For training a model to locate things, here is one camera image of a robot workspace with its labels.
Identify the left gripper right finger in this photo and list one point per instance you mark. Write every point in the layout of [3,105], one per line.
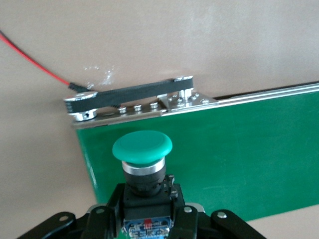
[189,221]

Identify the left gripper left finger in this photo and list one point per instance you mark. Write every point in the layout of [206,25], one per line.
[104,221]

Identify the green push button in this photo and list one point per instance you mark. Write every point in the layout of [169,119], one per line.
[142,147]

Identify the green conveyor belt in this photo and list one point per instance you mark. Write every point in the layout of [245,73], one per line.
[224,149]

